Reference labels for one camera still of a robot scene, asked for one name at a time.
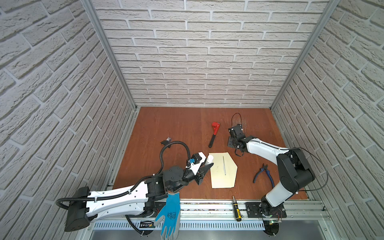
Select blue handled pliers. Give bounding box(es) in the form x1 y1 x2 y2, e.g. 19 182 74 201
252 163 276 190

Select aluminium front rail frame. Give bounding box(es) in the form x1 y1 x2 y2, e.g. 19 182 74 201
70 200 342 240

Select white glue stick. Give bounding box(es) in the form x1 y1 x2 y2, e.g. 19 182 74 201
205 155 214 165

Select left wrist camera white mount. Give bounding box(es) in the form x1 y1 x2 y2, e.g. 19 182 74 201
186 152 207 176

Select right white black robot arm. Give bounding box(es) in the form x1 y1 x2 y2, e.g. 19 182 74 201
229 133 316 218

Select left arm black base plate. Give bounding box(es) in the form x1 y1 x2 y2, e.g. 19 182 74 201
128 201 166 218

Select cream yellow envelope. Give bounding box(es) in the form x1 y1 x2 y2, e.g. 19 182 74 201
209 153 238 189

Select black yellow screwdriver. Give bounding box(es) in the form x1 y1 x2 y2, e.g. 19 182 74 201
232 196 242 222

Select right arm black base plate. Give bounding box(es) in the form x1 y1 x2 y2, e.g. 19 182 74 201
245 202 287 219

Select red black pipe wrench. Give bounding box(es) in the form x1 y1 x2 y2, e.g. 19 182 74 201
209 122 221 148

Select small black clear plug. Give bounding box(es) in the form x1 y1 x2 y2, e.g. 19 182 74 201
161 138 172 146

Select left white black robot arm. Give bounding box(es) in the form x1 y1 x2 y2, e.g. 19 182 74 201
56 163 213 232

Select blue grey work glove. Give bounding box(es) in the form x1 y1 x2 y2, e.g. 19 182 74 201
154 193 181 240

